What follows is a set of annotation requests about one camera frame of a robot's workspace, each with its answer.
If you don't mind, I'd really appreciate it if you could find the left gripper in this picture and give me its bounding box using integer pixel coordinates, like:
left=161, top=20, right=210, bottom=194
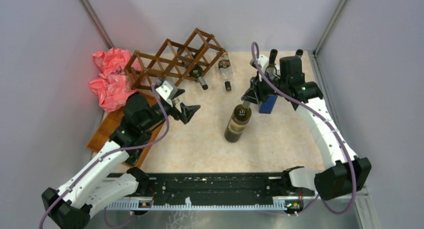
left=140, top=88, right=200, bottom=132

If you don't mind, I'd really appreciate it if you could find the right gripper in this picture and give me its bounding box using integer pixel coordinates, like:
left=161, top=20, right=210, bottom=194
left=241, top=69, right=289, bottom=104

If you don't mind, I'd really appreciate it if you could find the blue square glass bottle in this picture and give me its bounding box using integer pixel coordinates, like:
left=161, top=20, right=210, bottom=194
left=258, top=95, right=278, bottom=114

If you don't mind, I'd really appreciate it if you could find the dark green wine bottle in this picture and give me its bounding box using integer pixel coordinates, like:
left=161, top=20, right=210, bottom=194
left=224, top=101, right=252, bottom=143
left=177, top=48, right=209, bottom=91

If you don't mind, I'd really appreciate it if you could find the dark green wine bottle front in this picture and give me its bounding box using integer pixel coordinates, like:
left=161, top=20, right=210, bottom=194
left=177, top=48, right=209, bottom=91

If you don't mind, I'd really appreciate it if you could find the brown wooden wine rack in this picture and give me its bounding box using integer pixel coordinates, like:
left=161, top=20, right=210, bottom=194
left=124, top=28, right=225, bottom=91

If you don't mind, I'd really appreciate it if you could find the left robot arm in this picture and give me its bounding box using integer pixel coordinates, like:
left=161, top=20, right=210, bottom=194
left=38, top=84, right=200, bottom=229

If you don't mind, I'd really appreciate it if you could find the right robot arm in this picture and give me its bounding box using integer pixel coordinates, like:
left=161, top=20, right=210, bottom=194
left=242, top=54, right=372, bottom=201

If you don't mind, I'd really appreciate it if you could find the dark wine bottle back left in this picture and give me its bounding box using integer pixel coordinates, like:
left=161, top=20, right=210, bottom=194
left=266, top=49, right=278, bottom=77

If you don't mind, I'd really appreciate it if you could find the clear labelled liquor bottle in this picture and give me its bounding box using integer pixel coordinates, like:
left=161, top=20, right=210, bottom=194
left=218, top=50, right=233, bottom=92

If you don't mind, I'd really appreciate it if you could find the dark wine bottle back right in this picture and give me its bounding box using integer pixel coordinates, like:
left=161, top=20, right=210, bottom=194
left=295, top=49, right=304, bottom=59

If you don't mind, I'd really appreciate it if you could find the rolled dark belt lower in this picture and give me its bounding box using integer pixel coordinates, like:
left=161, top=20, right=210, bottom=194
left=125, top=150, right=142, bottom=166

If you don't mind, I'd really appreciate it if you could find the wooden compartment tray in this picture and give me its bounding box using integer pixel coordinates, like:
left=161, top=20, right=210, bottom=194
left=87, top=92, right=166, bottom=153

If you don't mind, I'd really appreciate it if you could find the pink plastic bag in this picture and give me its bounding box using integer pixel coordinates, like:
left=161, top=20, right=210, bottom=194
left=88, top=47, right=136, bottom=113

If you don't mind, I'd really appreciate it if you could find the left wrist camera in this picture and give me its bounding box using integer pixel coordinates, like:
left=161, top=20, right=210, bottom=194
left=155, top=80, right=178, bottom=106

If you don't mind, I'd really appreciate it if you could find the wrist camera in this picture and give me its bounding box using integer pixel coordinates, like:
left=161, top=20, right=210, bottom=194
left=257, top=54, right=269, bottom=75
left=155, top=80, right=178, bottom=106

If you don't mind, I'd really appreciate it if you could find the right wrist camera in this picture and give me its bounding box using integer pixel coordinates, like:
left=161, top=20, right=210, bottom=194
left=257, top=54, right=269, bottom=75

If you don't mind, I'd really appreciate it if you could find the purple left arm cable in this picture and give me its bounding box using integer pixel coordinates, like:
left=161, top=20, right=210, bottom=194
left=38, top=83, right=171, bottom=229

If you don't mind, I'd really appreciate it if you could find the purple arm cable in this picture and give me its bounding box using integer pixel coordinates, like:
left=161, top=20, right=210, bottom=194
left=38, top=83, right=171, bottom=229
left=250, top=41, right=358, bottom=217

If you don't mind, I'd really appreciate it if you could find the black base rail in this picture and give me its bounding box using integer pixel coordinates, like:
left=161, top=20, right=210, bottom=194
left=71, top=171, right=369, bottom=212

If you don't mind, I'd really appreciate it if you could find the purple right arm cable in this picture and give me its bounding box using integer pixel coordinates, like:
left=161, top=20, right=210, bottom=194
left=250, top=41, right=358, bottom=217

